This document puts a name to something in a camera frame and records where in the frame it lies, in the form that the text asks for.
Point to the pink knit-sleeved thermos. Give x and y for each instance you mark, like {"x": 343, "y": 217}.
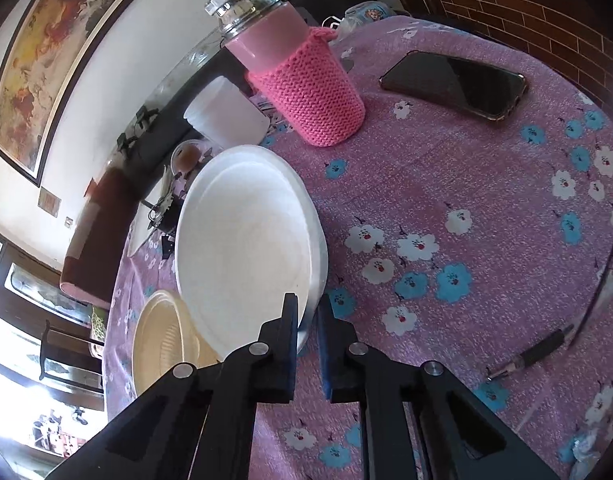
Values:
{"x": 292, "y": 65}

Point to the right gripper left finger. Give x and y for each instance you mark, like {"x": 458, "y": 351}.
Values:
{"x": 196, "y": 423}

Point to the framed wall painting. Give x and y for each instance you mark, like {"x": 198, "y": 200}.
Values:
{"x": 43, "y": 62}

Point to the dark wooden chair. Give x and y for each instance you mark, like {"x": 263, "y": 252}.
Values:
{"x": 65, "y": 358}

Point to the small cream plastic bowl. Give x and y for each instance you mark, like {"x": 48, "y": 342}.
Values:
{"x": 164, "y": 337}

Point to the purple floral tablecloth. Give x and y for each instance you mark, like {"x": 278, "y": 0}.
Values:
{"x": 449, "y": 239}

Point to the wrapped candy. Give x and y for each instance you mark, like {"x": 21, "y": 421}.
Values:
{"x": 585, "y": 457}

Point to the brown armchair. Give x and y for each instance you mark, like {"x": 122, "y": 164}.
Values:
{"x": 96, "y": 248}

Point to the black clear pen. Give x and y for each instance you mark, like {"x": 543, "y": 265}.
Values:
{"x": 533, "y": 355}

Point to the white folded paper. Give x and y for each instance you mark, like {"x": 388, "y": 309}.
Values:
{"x": 139, "y": 232}

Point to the black smartphone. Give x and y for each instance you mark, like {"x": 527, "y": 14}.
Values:
{"x": 476, "y": 88}

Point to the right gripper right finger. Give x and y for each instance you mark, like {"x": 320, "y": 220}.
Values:
{"x": 417, "y": 421}

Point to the white plastic jar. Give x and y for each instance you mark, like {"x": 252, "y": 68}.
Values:
{"x": 225, "y": 116}

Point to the white foam bowl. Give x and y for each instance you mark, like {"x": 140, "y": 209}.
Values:
{"x": 248, "y": 234}

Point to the purple-framed eyeglasses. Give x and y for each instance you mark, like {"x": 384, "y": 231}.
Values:
{"x": 602, "y": 295}

